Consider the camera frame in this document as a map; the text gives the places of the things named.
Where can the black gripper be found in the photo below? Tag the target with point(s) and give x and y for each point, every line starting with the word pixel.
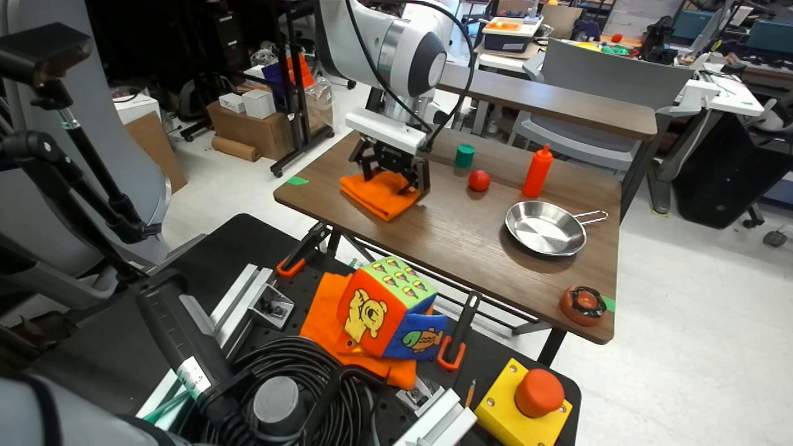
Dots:
pixel 397 160

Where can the orange towel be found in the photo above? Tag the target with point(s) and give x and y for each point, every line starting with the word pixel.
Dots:
pixel 377 197

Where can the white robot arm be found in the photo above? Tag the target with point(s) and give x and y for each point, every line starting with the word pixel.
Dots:
pixel 388 50

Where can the green plastic cup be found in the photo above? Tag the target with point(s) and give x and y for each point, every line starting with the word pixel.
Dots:
pixel 464 157

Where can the red orange ball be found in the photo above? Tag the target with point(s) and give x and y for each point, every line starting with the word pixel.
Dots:
pixel 479 181

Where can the green tape strip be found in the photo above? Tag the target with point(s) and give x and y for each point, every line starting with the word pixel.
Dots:
pixel 295 181

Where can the black orange bar clamp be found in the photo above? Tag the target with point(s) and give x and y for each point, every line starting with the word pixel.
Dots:
pixel 302 250
pixel 457 334

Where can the colourful plush cube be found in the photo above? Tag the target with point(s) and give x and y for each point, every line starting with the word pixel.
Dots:
pixel 388 310

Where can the orange squeeze bottle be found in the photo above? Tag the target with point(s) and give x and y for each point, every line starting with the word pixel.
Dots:
pixel 537 171

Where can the open cardboard box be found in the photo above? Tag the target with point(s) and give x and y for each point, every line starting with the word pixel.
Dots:
pixel 262 119

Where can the silver metal pan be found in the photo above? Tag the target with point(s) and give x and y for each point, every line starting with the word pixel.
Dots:
pixel 545 228

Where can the box with orange lid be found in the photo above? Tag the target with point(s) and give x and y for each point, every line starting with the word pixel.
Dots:
pixel 512 31

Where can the brown raised table shelf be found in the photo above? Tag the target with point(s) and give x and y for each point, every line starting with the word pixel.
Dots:
pixel 571 103

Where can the round orange black puck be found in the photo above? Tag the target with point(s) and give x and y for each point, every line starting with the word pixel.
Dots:
pixel 583 306

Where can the grey office chair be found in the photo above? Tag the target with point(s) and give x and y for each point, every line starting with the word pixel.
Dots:
pixel 609 78

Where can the tall cardboard box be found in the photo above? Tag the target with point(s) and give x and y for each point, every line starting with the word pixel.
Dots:
pixel 158 150

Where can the small green tape piece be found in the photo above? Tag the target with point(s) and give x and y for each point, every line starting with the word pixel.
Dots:
pixel 610 304

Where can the yellow box orange button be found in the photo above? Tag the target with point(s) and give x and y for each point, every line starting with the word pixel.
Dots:
pixel 521 405

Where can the black office chair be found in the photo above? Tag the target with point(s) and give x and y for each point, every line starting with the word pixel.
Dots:
pixel 728 175

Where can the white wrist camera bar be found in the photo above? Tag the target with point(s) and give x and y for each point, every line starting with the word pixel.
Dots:
pixel 386 133

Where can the aluminium extrusion rail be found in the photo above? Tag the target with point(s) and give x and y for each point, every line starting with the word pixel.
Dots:
pixel 215 322
pixel 437 416

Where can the black camera stand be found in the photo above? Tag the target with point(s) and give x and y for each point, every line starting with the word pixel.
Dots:
pixel 65 150

